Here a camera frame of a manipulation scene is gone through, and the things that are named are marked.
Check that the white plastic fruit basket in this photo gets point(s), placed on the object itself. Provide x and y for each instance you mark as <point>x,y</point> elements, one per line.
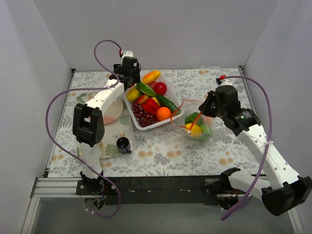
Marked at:
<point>169,94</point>

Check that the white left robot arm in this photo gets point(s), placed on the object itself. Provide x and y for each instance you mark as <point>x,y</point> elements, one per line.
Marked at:
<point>88,124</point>

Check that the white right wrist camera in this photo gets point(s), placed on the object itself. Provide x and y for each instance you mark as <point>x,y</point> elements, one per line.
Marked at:
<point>222,81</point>

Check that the orange pink peach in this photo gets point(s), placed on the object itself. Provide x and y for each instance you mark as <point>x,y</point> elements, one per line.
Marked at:
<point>209,120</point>

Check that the dark blue cup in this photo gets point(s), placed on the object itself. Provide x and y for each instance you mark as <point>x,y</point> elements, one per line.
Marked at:
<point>123,145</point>

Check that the green toy watermelon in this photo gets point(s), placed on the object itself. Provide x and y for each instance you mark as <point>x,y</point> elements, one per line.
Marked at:
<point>206,132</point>

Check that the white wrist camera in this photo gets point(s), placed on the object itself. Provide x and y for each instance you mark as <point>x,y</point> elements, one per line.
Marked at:
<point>222,81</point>
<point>123,54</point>

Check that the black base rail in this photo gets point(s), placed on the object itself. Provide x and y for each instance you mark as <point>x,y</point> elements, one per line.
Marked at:
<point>202,189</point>

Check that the orange fruit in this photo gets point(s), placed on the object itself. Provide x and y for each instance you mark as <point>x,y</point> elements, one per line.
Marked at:
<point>163,113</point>

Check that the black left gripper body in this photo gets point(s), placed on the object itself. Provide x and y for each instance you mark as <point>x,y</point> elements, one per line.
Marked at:
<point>130,79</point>

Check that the leaf patterned rectangular tray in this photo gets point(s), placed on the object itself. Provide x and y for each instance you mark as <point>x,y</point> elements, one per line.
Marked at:
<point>122,127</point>

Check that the red tomato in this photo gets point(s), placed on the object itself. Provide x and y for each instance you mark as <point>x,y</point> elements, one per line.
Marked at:
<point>160,88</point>

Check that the pink beige round plate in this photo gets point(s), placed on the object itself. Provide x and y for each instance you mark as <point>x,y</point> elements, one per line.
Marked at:
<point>113,112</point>

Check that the green bell pepper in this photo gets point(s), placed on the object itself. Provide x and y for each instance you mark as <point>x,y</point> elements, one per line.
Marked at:
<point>190,119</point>

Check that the clear zip top bag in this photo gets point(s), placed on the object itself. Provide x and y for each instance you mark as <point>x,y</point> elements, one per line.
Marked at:
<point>187,107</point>

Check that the yellow fruit left side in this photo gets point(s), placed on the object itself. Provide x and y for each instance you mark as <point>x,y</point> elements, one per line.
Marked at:
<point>133,94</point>

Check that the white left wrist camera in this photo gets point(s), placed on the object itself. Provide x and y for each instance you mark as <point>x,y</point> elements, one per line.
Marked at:
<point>123,54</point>

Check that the yellow lemon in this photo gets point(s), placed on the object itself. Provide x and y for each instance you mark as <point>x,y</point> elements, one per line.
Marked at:
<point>193,131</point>

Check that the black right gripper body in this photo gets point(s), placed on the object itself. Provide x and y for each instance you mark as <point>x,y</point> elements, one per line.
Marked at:
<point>207,105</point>

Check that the dark red grape bunch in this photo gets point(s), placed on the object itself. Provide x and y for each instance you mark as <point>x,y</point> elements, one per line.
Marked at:
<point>143,118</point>

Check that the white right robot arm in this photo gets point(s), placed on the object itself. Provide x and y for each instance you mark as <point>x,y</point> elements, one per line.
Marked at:
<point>277,184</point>

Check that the dark green cucumber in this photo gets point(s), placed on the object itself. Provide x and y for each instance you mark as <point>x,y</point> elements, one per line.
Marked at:
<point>166,103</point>

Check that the floral table mat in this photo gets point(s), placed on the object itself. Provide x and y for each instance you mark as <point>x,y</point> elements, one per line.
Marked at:
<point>161,151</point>

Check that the orange yellow mango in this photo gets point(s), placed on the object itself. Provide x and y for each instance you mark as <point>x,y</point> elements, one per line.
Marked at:
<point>151,77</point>

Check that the red bell pepper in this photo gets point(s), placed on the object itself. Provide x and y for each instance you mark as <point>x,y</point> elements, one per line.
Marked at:
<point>150,106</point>

